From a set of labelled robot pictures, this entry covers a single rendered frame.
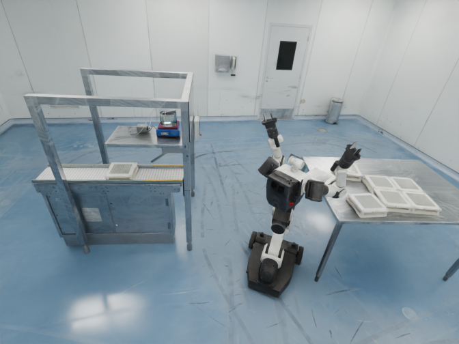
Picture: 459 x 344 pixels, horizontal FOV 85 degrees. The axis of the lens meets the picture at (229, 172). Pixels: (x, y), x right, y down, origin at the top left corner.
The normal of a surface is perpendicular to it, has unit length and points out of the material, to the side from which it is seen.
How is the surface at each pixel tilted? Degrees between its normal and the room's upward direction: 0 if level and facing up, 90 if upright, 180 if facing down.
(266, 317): 0
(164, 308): 0
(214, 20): 90
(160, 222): 90
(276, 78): 90
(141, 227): 90
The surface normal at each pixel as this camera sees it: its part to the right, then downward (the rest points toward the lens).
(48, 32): 0.20, 0.54
